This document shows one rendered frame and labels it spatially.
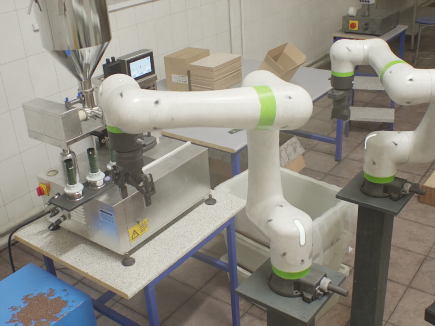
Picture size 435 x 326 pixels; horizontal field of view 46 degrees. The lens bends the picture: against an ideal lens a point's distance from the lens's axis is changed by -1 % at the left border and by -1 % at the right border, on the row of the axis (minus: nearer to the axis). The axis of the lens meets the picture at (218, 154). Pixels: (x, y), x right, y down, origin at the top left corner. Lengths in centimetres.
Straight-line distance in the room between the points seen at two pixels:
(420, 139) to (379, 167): 19
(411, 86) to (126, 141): 92
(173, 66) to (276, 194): 243
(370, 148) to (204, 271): 154
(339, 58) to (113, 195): 104
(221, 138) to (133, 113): 197
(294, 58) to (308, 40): 290
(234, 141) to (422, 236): 140
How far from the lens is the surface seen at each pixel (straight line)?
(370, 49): 215
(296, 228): 154
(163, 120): 123
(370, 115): 494
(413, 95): 179
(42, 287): 240
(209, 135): 319
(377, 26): 607
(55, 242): 238
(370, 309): 254
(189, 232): 228
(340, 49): 215
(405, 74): 179
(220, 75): 375
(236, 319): 278
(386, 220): 226
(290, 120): 136
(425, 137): 207
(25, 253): 376
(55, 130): 215
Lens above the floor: 202
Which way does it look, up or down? 26 degrees down
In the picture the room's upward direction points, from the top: 4 degrees counter-clockwise
